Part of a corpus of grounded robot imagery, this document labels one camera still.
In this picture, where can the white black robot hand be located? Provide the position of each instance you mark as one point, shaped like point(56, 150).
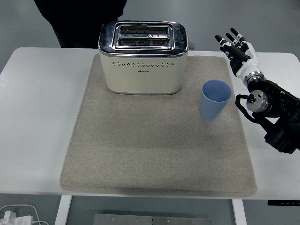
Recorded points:
point(249, 62)

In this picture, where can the light blue ribbed cup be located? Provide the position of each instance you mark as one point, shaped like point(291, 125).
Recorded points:
point(211, 110)

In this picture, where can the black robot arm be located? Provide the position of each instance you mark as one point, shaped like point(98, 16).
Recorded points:
point(281, 100)

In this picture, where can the cream chrome two-slot toaster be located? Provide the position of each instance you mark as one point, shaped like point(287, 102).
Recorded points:
point(143, 75)

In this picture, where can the beige fabric table mat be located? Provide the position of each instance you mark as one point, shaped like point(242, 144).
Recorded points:
point(140, 152)

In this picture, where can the black table control panel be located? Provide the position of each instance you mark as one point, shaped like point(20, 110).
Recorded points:
point(283, 203)

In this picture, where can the white table leg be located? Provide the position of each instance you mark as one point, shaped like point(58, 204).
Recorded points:
point(62, 211)
point(239, 213)

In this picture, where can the person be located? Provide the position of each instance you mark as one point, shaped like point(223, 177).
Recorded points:
point(82, 18)

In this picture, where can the white power strip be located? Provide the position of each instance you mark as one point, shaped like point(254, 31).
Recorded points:
point(20, 219)

